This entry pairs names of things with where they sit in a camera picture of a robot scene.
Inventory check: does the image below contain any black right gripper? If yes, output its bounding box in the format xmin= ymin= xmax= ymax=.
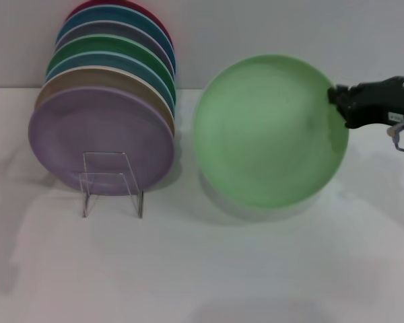
xmin=327 ymin=76 xmax=404 ymax=129

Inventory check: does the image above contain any light green plate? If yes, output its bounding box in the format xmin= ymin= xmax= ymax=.
xmin=191 ymin=53 xmax=350 ymax=209

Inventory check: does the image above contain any red plate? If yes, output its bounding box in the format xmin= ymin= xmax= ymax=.
xmin=67 ymin=0 xmax=174 ymax=48

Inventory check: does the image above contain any grey lavender plate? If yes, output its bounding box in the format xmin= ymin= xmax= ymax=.
xmin=55 ymin=20 xmax=176 ymax=78

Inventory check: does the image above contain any teal plate light blue rim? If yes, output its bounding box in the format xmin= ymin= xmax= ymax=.
xmin=45 ymin=50 xmax=178 ymax=114

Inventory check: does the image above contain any dark teal plate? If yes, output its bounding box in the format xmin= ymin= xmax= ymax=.
xmin=56 ymin=4 xmax=176 ymax=75

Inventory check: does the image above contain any dark green plate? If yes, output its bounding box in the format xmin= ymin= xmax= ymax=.
xmin=46 ymin=33 xmax=178 ymax=105

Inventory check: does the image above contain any clear acrylic plate rack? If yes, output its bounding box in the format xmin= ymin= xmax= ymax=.
xmin=77 ymin=151 xmax=145 ymax=219

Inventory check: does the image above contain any beige plate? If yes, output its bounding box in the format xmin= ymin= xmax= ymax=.
xmin=33 ymin=65 xmax=176 ymax=137

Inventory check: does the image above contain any purple plate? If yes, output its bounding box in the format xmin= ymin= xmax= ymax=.
xmin=28 ymin=85 xmax=176 ymax=197

